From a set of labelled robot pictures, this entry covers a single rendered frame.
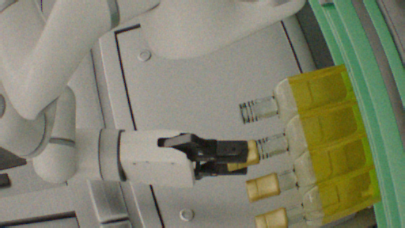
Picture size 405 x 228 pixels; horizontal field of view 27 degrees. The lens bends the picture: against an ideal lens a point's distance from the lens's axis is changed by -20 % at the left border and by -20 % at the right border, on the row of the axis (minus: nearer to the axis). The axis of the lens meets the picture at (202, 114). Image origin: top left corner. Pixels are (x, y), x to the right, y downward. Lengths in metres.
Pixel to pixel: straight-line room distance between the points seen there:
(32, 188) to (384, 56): 0.67
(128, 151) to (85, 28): 0.44
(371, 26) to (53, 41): 0.58
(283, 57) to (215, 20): 0.60
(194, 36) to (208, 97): 0.57
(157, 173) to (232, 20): 0.40
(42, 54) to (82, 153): 0.46
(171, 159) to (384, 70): 0.34
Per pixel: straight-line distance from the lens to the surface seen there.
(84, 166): 1.36
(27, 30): 0.97
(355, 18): 1.33
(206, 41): 1.00
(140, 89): 1.57
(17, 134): 1.06
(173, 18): 0.98
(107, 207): 1.50
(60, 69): 0.93
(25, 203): 1.55
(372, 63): 1.29
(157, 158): 1.32
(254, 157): 1.36
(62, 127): 1.30
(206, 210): 1.48
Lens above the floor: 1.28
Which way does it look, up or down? 3 degrees down
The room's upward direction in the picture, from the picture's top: 104 degrees counter-clockwise
